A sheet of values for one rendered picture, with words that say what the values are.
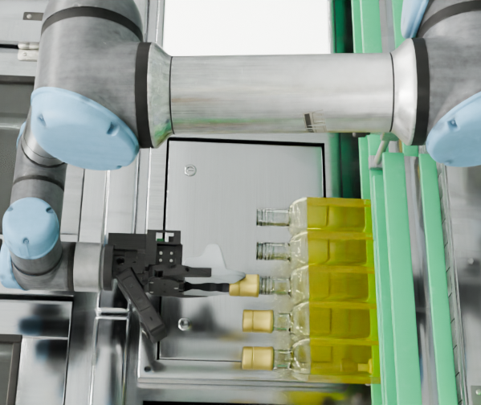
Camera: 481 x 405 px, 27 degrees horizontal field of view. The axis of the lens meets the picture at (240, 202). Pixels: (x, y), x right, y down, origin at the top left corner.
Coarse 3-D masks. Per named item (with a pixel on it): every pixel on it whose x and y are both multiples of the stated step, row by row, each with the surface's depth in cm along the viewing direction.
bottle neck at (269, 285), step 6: (264, 276) 153; (270, 276) 153; (276, 276) 154; (282, 276) 154; (264, 282) 152; (270, 282) 152; (276, 282) 152; (282, 282) 153; (264, 288) 152; (270, 288) 152; (276, 288) 152; (282, 288) 152; (264, 294) 153; (270, 294) 153; (276, 294) 153; (282, 294) 153
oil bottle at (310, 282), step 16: (304, 272) 152; (320, 272) 152; (336, 272) 152; (352, 272) 153; (368, 272) 153; (288, 288) 152; (304, 288) 151; (320, 288) 151; (336, 288) 151; (352, 288) 151; (368, 288) 152
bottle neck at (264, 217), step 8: (264, 208) 159; (272, 208) 159; (256, 216) 160; (264, 216) 157; (272, 216) 158; (280, 216) 158; (256, 224) 158; (264, 224) 158; (272, 224) 158; (280, 224) 158
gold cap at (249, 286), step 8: (240, 280) 152; (248, 280) 152; (256, 280) 152; (232, 288) 152; (240, 288) 152; (248, 288) 152; (256, 288) 152; (232, 296) 153; (240, 296) 153; (248, 296) 153; (256, 296) 153
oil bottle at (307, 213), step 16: (288, 208) 159; (304, 208) 157; (320, 208) 157; (336, 208) 157; (352, 208) 157; (368, 208) 158; (288, 224) 158; (304, 224) 156; (320, 224) 156; (336, 224) 156; (352, 224) 156; (368, 224) 156
